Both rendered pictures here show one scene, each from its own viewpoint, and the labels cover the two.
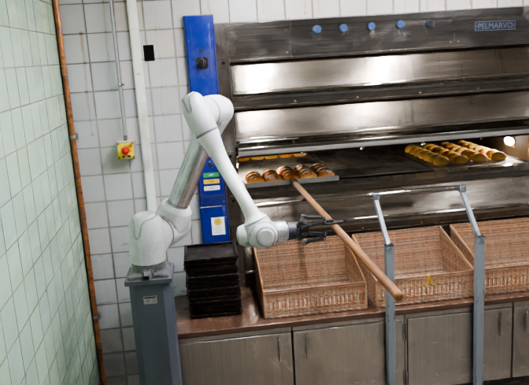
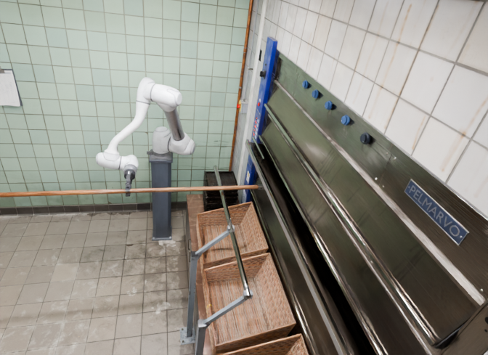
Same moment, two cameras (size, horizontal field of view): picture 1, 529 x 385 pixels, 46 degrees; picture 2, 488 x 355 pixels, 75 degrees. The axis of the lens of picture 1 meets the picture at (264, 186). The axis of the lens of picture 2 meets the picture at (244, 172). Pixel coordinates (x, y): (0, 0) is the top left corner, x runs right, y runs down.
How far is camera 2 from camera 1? 3.68 m
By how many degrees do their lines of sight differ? 75
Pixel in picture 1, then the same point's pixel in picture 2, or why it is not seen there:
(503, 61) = (412, 268)
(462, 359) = not seen: outside the picture
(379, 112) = (308, 189)
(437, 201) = (305, 306)
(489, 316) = not seen: outside the picture
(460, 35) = (388, 181)
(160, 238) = (155, 141)
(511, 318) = not seen: outside the picture
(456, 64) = (364, 210)
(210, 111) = (143, 91)
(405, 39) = (344, 140)
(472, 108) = (357, 274)
